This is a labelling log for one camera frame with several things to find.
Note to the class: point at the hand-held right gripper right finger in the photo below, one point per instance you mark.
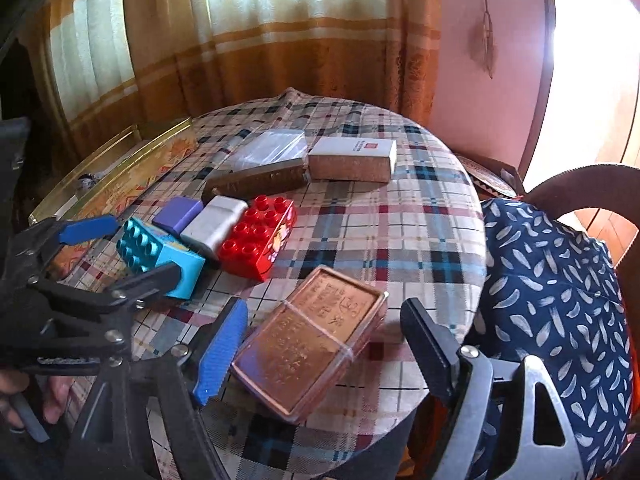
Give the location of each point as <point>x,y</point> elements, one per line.
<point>429,350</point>

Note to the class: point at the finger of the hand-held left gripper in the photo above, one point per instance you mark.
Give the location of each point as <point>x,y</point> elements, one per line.
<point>87,230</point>
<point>152,280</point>

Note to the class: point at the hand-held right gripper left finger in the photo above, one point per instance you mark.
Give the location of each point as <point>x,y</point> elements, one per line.
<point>220,355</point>

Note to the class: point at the blue building brick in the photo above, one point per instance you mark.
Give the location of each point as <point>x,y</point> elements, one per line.
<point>155,252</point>

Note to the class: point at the gold tin tray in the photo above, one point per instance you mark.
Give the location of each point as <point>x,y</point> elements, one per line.
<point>125,170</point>

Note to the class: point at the purple block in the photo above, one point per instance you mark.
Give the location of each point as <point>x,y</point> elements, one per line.
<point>176,211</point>

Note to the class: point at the white block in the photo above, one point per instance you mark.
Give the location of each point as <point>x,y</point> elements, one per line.
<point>214,227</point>

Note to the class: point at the copper card box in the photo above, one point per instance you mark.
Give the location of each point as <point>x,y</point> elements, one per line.
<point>310,345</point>

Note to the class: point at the red building brick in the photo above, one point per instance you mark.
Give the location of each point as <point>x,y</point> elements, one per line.
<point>260,240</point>

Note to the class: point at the person's left hand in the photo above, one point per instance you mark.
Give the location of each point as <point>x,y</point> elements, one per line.
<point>52,400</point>

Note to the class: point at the dark grey bundle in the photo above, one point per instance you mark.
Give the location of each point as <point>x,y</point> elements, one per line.
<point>86,179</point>

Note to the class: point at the plaid tablecloth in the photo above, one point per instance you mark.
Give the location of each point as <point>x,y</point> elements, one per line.
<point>400,240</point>

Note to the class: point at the blue leaf-pattern cushion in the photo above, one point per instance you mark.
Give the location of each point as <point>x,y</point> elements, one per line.
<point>550,310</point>

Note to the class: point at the clear plastic box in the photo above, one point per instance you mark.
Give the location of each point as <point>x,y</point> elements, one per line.
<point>270,149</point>

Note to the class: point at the patterned round basket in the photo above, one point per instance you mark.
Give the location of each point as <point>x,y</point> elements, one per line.
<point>492,180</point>

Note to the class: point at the white and brown box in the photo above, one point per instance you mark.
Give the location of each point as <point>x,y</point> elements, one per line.
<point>350,157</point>

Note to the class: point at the wooden chair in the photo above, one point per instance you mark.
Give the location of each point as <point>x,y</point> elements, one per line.
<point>575,182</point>

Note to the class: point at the orange and cream curtain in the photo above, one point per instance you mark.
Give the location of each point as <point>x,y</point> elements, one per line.
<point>300,60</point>

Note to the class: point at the feather wall hanging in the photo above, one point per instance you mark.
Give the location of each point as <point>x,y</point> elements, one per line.
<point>485,42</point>

